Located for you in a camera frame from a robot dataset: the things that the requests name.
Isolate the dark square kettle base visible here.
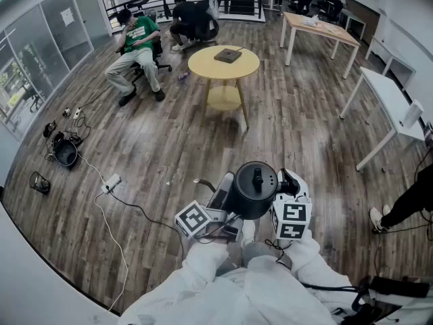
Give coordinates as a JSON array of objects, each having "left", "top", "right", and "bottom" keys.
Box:
[{"left": 213, "top": 47, "right": 243, "bottom": 64}]

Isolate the black floor cable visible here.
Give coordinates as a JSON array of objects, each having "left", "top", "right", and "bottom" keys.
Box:
[{"left": 110, "top": 190, "right": 185, "bottom": 260}]

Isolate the black office chair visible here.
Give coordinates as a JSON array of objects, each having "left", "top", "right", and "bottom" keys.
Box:
[
  {"left": 114, "top": 34, "right": 173, "bottom": 85},
  {"left": 192, "top": 0, "right": 221, "bottom": 45}
]

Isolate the black electric kettle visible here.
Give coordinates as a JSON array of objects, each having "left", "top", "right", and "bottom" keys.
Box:
[{"left": 193, "top": 160, "right": 280, "bottom": 221}]

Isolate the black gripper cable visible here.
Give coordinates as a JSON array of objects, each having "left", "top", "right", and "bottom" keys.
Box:
[{"left": 265, "top": 238, "right": 358, "bottom": 293}]

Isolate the white side table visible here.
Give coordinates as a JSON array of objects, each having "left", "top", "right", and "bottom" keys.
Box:
[{"left": 365, "top": 35, "right": 417, "bottom": 91}]

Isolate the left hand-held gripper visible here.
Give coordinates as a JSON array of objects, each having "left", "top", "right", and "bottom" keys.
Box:
[{"left": 175, "top": 171, "right": 243, "bottom": 243}]

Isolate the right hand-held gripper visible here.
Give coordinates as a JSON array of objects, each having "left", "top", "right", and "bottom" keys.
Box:
[{"left": 270, "top": 168, "right": 313, "bottom": 240}]

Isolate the black equipment pack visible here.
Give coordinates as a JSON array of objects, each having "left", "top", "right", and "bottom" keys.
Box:
[{"left": 351, "top": 275, "right": 433, "bottom": 325}]

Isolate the white paper sign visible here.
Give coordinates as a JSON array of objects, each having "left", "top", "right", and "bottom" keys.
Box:
[{"left": 60, "top": 7, "right": 75, "bottom": 27}]

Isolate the white square power strip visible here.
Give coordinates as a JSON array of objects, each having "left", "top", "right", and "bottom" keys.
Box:
[{"left": 101, "top": 173, "right": 122, "bottom": 194}]

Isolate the black round pot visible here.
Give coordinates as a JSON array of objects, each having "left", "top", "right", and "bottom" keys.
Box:
[{"left": 52, "top": 132, "right": 80, "bottom": 167}]

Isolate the black mesh cup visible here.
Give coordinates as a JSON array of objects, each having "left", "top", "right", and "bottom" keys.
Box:
[{"left": 29, "top": 171, "right": 51, "bottom": 194}]

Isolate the person's left forearm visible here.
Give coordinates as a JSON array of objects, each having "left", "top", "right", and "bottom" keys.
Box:
[{"left": 148, "top": 239, "right": 236, "bottom": 318}]

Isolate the white power cable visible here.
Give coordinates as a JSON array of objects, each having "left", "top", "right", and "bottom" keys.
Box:
[{"left": 76, "top": 154, "right": 130, "bottom": 313}]

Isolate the person's right forearm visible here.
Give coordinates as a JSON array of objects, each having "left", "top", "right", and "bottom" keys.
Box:
[{"left": 282, "top": 230, "right": 352, "bottom": 304}]

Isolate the yellow round table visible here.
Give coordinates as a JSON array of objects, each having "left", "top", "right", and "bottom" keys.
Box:
[{"left": 187, "top": 45, "right": 260, "bottom": 129}]

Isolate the wooden top table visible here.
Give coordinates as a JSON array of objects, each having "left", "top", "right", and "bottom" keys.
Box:
[{"left": 279, "top": 11, "right": 361, "bottom": 80}]

